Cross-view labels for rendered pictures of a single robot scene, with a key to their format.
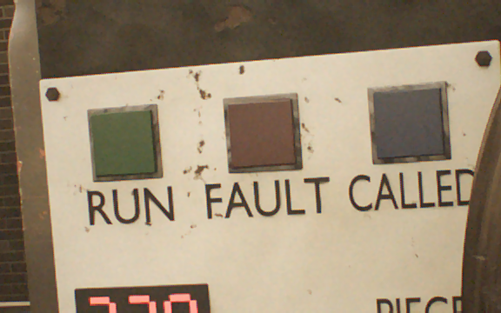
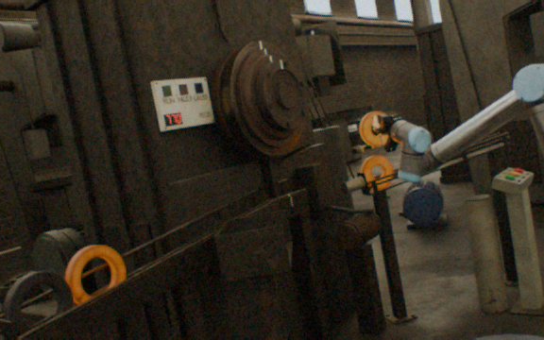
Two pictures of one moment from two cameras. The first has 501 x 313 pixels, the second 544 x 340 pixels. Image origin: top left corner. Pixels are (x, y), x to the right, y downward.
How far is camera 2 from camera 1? 1.78 m
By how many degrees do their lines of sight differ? 63
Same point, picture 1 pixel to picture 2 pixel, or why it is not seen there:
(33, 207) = not seen: outside the picture
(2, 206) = not seen: outside the picture
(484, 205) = (231, 89)
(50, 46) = (149, 76)
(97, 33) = (155, 75)
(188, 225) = (176, 103)
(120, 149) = (167, 92)
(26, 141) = not seen: outside the picture
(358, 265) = (196, 108)
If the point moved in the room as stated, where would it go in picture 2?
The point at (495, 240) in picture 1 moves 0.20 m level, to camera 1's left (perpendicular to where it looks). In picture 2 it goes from (232, 93) to (203, 94)
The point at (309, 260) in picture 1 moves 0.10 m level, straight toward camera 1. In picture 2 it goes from (191, 108) to (212, 103)
